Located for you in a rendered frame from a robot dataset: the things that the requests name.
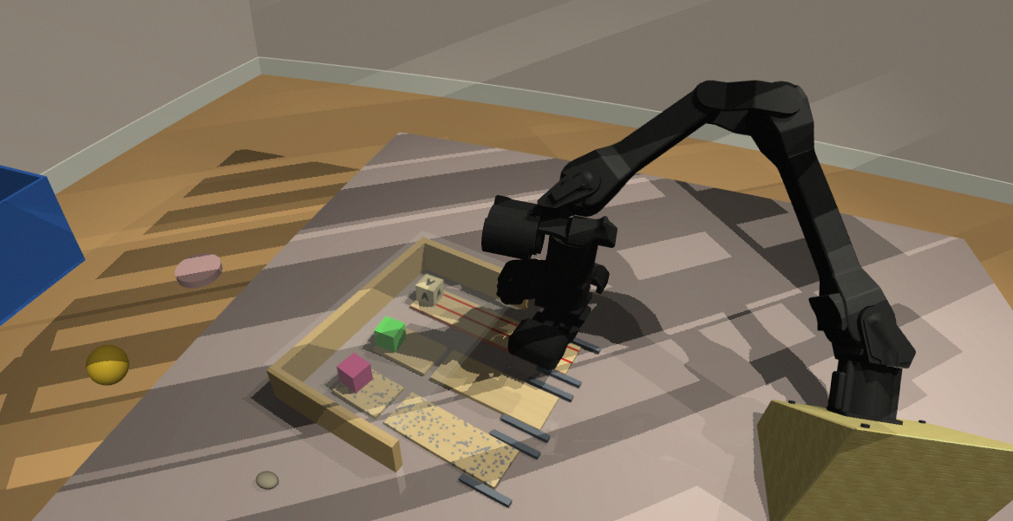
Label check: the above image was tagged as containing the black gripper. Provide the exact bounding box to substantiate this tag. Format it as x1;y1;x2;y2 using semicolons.
508;263;610;370

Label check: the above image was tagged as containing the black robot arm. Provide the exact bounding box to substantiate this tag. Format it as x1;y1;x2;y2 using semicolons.
481;80;916;426

